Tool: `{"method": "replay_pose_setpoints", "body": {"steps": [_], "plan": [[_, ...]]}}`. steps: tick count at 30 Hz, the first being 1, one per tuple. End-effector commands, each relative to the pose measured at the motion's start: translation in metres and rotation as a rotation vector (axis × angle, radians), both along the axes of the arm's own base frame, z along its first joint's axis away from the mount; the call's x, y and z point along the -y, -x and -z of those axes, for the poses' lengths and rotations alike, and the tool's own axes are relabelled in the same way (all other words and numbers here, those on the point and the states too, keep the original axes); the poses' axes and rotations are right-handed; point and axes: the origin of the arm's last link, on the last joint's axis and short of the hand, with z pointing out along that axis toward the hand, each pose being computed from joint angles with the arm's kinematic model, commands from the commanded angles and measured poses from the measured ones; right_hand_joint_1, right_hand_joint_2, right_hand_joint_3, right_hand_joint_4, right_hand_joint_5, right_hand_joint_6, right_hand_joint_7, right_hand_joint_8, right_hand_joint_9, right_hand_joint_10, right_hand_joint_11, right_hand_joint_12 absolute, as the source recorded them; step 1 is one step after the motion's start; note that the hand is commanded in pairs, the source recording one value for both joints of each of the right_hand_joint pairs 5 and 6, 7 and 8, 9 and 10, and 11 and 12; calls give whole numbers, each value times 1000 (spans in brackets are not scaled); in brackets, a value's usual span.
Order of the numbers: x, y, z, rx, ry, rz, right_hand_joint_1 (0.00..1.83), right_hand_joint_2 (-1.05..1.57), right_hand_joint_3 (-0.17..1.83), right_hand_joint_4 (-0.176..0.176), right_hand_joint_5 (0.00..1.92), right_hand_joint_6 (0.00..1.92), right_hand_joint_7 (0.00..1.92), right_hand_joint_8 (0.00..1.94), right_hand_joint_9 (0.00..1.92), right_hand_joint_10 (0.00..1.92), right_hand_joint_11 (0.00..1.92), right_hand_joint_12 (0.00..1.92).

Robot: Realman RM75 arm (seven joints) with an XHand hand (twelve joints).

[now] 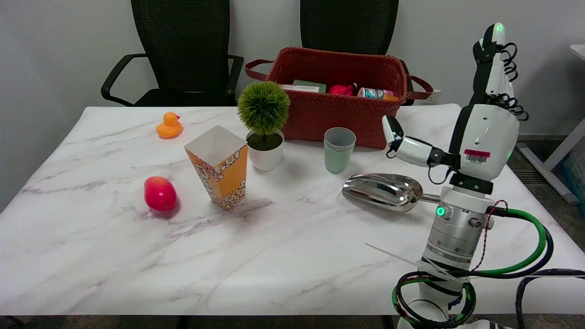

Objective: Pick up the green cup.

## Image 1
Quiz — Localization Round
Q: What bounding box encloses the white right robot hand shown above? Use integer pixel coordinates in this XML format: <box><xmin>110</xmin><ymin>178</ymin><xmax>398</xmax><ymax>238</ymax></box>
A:
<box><xmin>382</xmin><ymin>22</ymin><xmax>530</xmax><ymax>195</ymax></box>

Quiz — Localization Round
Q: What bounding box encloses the green plastic cup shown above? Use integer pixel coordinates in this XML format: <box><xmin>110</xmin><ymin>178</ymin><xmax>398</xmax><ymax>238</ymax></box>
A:
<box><xmin>324</xmin><ymin>127</ymin><xmax>356</xmax><ymax>174</ymax></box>

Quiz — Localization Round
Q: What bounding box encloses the white side desk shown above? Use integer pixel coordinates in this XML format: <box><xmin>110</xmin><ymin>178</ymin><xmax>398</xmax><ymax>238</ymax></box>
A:
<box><xmin>516</xmin><ymin>44</ymin><xmax>585</xmax><ymax>206</ymax></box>

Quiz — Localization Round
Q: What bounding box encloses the blue bin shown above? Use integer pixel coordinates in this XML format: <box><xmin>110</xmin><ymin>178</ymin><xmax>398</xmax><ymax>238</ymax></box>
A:
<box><xmin>563</xmin><ymin>151</ymin><xmax>585</xmax><ymax>204</ymax></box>

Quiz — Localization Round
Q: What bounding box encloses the shiny metal scoop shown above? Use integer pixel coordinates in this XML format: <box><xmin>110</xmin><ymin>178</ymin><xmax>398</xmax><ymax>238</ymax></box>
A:
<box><xmin>342</xmin><ymin>173</ymin><xmax>442</xmax><ymax>213</ymax></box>

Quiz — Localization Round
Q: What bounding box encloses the printed can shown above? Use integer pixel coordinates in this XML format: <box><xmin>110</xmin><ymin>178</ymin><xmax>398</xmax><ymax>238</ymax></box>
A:
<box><xmin>357</xmin><ymin>87</ymin><xmax>399</xmax><ymax>101</ymax></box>

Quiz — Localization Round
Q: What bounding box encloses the red woven basket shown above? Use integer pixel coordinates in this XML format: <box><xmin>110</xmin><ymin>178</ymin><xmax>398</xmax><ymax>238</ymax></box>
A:
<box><xmin>245</xmin><ymin>47</ymin><xmax>434</xmax><ymax>150</ymax></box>

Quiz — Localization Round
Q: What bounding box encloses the black mesh office chair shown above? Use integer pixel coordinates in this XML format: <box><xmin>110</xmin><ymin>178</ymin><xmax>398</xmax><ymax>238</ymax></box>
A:
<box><xmin>299</xmin><ymin>0</ymin><xmax>414</xmax><ymax>106</ymax></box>
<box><xmin>101</xmin><ymin>0</ymin><xmax>245</xmax><ymax>107</ymax></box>

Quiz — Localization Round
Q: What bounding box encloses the green box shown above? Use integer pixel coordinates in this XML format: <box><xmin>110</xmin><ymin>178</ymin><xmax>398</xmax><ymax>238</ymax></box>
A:
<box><xmin>292</xmin><ymin>80</ymin><xmax>327</xmax><ymax>94</ymax></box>

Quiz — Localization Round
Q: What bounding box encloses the artificial plant in white pot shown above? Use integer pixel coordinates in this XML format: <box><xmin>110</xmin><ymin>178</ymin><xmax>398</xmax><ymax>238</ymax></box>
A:
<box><xmin>237</xmin><ymin>81</ymin><xmax>291</xmax><ymax>172</ymax></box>

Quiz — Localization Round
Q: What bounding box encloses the orange popcorn box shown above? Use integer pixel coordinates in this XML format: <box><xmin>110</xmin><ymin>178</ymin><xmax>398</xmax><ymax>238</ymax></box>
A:
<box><xmin>184</xmin><ymin>125</ymin><xmax>249</xmax><ymax>211</ymax></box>

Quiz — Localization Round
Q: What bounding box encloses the orange rubber duck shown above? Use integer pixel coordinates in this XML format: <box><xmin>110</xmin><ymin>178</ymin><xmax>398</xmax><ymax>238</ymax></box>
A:
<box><xmin>155</xmin><ymin>111</ymin><xmax>184</xmax><ymax>139</ymax></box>

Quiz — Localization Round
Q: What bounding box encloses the red toy mango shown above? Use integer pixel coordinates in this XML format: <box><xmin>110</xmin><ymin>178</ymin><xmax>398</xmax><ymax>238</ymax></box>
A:
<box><xmin>144</xmin><ymin>176</ymin><xmax>178</xmax><ymax>212</ymax></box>

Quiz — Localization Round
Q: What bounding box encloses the green robot cable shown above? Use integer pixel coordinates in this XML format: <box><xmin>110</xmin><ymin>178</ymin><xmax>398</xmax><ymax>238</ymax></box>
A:
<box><xmin>471</xmin><ymin>208</ymin><xmax>554</xmax><ymax>280</ymax></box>

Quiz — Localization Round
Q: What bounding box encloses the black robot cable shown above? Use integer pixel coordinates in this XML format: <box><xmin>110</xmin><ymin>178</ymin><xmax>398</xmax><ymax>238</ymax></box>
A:
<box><xmin>515</xmin><ymin>269</ymin><xmax>585</xmax><ymax>329</ymax></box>

